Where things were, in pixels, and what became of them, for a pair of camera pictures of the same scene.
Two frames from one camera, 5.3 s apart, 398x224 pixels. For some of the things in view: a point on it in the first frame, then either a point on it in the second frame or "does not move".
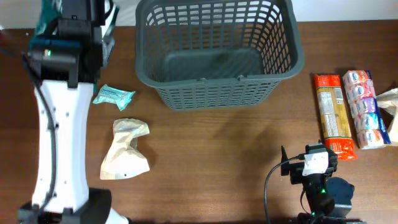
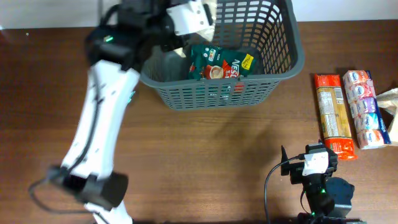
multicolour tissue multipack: x=369 y=125 does not move
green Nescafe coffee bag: x=51 y=14 to x=215 y=62
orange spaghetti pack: x=333 y=115 does not move
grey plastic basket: x=216 y=54 does not move
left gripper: x=73 y=9 to x=170 y=42
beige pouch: x=122 y=160 to x=207 y=33
